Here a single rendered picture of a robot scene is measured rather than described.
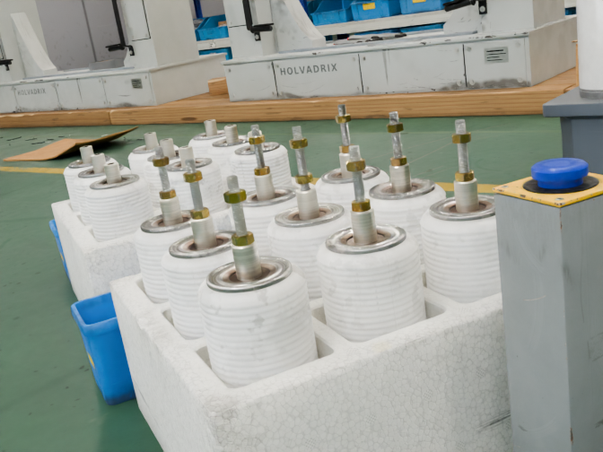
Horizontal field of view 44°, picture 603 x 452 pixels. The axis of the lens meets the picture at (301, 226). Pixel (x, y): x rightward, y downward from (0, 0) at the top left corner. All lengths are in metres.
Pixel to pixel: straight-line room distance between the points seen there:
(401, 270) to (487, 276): 0.10
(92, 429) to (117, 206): 0.32
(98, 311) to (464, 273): 0.56
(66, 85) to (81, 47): 3.59
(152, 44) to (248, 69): 0.70
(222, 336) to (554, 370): 0.26
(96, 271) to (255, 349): 0.52
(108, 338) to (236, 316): 0.41
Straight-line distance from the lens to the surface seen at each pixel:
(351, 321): 0.67
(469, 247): 0.71
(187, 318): 0.74
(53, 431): 1.02
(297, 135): 0.77
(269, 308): 0.61
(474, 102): 2.68
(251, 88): 3.37
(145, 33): 3.91
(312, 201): 0.78
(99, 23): 8.18
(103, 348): 1.00
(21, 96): 4.86
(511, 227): 0.58
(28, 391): 1.15
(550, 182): 0.56
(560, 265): 0.55
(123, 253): 1.10
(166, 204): 0.85
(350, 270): 0.65
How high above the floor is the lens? 0.47
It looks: 17 degrees down
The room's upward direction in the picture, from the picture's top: 9 degrees counter-clockwise
